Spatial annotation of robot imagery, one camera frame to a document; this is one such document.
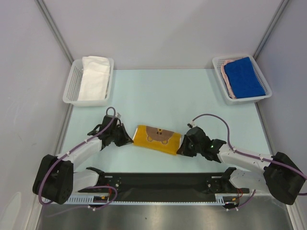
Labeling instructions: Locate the yellow brown bear towel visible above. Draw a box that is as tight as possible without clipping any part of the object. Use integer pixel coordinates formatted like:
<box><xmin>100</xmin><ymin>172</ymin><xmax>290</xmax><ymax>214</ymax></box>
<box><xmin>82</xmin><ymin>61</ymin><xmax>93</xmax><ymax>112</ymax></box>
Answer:
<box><xmin>132</xmin><ymin>125</ymin><xmax>183</xmax><ymax>155</ymax></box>

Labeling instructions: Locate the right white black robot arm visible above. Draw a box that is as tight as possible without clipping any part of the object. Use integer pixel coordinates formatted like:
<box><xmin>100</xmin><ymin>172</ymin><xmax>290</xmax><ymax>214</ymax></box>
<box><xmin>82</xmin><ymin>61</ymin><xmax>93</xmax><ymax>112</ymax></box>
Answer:
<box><xmin>177</xmin><ymin>126</ymin><xmax>307</xmax><ymax>205</ymax></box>

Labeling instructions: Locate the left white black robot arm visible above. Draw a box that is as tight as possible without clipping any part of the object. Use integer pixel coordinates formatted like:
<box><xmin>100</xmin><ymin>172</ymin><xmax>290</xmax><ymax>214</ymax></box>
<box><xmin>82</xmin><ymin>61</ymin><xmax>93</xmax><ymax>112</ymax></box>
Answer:
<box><xmin>32</xmin><ymin>115</ymin><xmax>133</xmax><ymax>205</ymax></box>

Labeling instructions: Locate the white towel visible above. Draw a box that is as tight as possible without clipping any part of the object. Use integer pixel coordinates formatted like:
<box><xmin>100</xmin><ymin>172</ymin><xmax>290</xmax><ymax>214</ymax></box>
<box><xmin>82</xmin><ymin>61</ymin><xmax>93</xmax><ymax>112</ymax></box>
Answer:
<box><xmin>78</xmin><ymin>56</ymin><xmax>111</xmax><ymax>101</ymax></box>

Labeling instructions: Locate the left white plastic basket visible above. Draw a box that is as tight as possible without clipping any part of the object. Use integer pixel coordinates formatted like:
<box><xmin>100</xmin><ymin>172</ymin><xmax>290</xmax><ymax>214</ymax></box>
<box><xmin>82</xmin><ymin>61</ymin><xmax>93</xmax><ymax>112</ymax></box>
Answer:
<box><xmin>62</xmin><ymin>58</ymin><xmax>114</xmax><ymax>107</ymax></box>

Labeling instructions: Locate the white plastic basket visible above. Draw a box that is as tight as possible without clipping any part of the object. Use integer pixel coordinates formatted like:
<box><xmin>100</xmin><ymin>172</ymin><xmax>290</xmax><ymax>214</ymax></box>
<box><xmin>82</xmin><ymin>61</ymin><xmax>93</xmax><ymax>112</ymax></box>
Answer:
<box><xmin>62</xmin><ymin>58</ymin><xmax>114</xmax><ymax>107</ymax></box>
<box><xmin>212</xmin><ymin>53</ymin><xmax>272</xmax><ymax>105</ymax></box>

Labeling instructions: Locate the right white plastic basket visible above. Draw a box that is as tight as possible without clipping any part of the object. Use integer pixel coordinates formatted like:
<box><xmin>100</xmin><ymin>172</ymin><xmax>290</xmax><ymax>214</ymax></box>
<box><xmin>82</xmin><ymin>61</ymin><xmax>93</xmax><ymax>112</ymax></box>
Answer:
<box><xmin>212</xmin><ymin>53</ymin><xmax>272</xmax><ymax>105</ymax></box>

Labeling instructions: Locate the blue towel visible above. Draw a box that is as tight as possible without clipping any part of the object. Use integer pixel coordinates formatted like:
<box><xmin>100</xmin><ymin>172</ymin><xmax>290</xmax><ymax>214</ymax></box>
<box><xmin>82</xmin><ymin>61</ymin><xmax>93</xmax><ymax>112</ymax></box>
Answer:
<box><xmin>224</xmin><ymin>57</ymin><xmax>265</xmax><ymax>99</ymax></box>

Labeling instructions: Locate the pink towel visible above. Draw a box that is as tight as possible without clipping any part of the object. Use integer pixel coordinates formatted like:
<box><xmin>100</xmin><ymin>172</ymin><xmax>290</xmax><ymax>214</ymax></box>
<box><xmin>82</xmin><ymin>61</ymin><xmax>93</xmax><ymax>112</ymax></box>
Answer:
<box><xmin>221</xmin><ymin>59</ymin><xmax>236</xmax><ymax>99</ymax></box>

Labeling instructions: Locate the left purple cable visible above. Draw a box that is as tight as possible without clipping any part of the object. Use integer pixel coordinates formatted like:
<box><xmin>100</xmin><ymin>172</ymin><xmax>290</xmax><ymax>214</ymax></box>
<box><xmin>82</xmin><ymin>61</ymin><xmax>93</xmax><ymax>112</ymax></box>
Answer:
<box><xmin>38</xmin><ymin>107</ymin><xmax>120</xmax><ymax>218</ymax></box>

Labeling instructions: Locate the purple cable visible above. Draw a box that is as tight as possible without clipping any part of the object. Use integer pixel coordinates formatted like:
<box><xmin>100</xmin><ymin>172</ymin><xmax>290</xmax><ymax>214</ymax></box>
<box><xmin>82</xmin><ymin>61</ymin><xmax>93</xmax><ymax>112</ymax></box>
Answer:
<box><xmin>190</xmin><ymin>114</ymin><xmax>307</xmax><ymax>211</ymax></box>
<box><xmin>38</xmin><ymin>107</ymin><xmax>120</xmax><ymax>218</ymax></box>

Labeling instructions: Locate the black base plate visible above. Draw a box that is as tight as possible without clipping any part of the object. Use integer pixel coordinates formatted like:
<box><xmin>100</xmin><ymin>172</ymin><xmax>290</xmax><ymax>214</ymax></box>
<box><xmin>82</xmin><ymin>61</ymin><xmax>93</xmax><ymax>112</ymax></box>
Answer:
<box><xmin>81</xmin><ymin>172</ymin><xmax>237</xmax><ymax>202</ymax></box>

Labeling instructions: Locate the white slotted cable duct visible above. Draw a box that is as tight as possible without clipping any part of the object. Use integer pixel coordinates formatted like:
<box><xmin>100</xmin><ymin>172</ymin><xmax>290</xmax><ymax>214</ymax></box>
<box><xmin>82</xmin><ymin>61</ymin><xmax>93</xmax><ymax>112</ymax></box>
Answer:
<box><xmin>64</xmin><ymin>193</ymin><xmax>255</xmax><ymax>206</ymax></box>

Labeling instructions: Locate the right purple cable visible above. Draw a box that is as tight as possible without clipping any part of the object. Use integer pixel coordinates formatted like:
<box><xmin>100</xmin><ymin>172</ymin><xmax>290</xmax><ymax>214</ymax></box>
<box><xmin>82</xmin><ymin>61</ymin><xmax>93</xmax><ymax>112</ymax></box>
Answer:
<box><xmin>190</xmin><ymin>114</ymin><xmax>307</xmax><ymax>211</ymax></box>

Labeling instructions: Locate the left aluminium corner post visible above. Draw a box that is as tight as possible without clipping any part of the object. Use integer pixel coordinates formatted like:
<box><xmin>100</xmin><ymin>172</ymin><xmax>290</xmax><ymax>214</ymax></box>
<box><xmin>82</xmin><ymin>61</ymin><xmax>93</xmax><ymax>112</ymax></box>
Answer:
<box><xmin>34</xmin><ymin>0</ymin><xmax>74</xmax><ymax>64</ymax></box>

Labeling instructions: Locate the aluminium corner post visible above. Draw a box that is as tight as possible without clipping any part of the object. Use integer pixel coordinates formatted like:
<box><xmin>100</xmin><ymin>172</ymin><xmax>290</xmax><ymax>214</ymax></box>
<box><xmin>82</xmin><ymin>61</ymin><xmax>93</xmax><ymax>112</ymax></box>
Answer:
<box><xmin>253</xmin><ymin>0</ymin><xmax>291</xmax><ymax>60</ymax></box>
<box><xmin>34</xmin><ymin>0</ymin><xmax>74</xmax><ymax>64</ymax></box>

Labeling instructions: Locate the right aluminium corner post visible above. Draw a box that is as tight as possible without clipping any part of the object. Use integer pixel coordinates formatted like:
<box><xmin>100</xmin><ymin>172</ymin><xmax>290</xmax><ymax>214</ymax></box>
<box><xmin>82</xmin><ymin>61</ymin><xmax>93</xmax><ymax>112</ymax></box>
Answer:
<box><xmin>253</xmin><ymin>0</ymin><xmax>291</xmax><ymax>60</ymax></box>

